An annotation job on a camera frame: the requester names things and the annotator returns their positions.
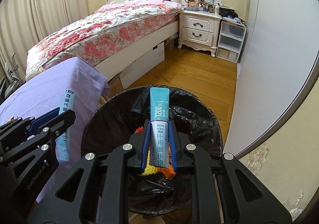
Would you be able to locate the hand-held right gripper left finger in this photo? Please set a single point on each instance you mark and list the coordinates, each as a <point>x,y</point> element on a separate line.
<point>145,146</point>

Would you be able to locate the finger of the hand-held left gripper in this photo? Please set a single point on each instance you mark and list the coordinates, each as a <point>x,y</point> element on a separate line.
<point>63,121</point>
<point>42,120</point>

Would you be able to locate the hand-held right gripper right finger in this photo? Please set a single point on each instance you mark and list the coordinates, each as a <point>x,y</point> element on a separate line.
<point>173,146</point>

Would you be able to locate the orange foam fruit net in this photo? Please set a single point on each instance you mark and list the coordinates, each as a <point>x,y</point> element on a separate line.
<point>139,130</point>

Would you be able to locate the light blue sachet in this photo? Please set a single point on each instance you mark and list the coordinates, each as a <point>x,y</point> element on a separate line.
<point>68,100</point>

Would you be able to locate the yellow foam fruit net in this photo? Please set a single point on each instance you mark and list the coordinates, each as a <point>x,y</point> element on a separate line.
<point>152,171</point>

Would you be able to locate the orange plastic bag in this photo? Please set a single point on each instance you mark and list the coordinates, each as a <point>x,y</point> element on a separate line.
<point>167,173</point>

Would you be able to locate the black-lined trash bin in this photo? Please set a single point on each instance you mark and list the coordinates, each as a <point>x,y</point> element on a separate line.
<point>194,124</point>

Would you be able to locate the teal and white sachet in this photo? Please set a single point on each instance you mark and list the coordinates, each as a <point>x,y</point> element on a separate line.
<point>159,114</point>

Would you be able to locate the grey desk chair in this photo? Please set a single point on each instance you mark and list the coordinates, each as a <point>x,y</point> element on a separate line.
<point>11,74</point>

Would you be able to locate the white storage box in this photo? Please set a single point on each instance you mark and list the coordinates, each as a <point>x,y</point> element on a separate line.
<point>142,64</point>

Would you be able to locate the beige curtain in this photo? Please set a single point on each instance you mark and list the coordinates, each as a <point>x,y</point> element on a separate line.
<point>59,2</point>
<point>15,27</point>

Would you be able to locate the pink floral duvet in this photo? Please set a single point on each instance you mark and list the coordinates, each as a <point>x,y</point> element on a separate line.
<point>112,24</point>

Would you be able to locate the clear plastic drawer unit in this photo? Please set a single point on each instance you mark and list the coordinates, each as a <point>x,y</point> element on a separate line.
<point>230,42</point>

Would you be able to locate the white carved nightstand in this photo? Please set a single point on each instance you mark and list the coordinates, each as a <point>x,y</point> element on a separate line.
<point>197,29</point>

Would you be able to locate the white sliding wardrobe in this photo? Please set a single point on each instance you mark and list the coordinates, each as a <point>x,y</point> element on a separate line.
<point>274,52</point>

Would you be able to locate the cluster of small toiletry bottles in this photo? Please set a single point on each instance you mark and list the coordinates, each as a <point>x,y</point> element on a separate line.
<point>201,5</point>

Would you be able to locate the black bag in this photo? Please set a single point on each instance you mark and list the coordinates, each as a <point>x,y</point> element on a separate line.
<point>227,13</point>

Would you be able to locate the white wall socket strip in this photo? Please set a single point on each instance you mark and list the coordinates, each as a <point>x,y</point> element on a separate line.
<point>215,1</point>

